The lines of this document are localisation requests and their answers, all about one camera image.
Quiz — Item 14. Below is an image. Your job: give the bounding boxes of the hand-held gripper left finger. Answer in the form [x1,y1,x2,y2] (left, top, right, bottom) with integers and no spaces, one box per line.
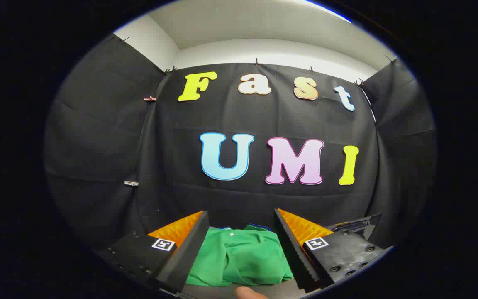
[96,210,210,295]

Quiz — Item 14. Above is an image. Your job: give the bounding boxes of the green shirt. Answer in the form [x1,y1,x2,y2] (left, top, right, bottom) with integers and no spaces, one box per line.
[186,224,294,287]

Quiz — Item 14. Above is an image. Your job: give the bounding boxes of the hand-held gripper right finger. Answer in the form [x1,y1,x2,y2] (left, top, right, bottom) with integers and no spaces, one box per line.
[274,208,393,291]

